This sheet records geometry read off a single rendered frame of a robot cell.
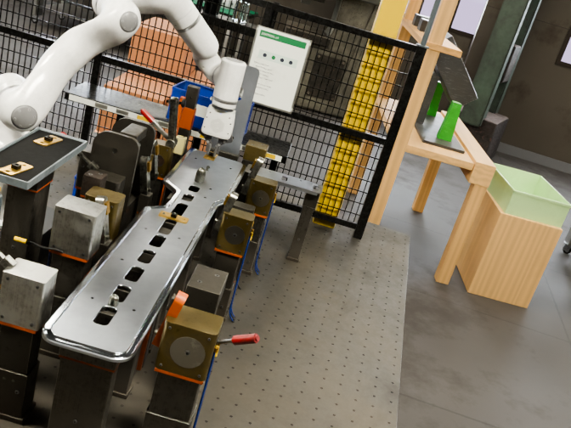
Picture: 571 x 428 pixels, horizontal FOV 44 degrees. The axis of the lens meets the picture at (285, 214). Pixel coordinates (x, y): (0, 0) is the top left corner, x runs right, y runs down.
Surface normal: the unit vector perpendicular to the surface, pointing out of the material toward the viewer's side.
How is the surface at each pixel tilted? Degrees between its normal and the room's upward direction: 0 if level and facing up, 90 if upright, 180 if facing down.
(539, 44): 90
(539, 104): 90
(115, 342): 0
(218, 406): 0
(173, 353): 90
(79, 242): 90
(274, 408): 0
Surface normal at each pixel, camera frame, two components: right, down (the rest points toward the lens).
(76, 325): 0.26, -0.89
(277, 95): -0.10, 0.35
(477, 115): -0.45, 0.20
